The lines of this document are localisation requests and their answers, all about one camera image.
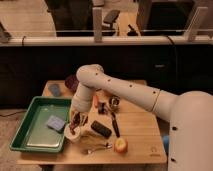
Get small dark clip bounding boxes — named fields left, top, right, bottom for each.
left=98, top=103, right=106, bottom=114

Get dark red grapes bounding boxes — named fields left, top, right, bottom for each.
left=71, top=113, right=81, bottom=130

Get dark red bowl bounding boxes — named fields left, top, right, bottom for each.
left=65, top=75, right=79, bottom=92

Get white paper cup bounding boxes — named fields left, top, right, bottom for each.
left=64, top=124, right=81, bottom=143

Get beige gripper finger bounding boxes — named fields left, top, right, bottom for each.
left=82, top=113, right=88, bottom=126
left=69, top=110, right=77, bottom=128

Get blue grey object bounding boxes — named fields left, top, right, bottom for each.
left=48, top=84, right=61, bottom=97

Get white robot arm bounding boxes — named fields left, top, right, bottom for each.
left=70, top=64, right=213, bottom=171

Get orange apple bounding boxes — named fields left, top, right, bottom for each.
left=114, top=137, right=128, bottom=154

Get silver fork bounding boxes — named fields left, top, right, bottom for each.
left=81, top=143, right=112, bottom=155

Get small metal cup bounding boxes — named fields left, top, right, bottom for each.
left=109, top=96, right=120, bottom=110

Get black rectangular block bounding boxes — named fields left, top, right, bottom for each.
left=91, top=121, right=112, bottom=138

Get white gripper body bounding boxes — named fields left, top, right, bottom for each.
left=71, top=83, right=93, bottom=112

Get orange carrot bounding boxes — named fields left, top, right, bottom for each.
left=93, top=94, right=99, bottom=108

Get blue sponge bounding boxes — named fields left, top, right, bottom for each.
left=46, top=115, right=65, bottom=132

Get green plastic tray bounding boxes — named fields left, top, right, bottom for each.
left=10, top=96, right=71, bottom=153

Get black handled knife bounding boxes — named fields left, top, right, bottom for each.
left=110, top=112, right=120, bottom=137

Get black office chair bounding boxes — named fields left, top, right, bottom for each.
left=102, top=10, right=120, bottom=33

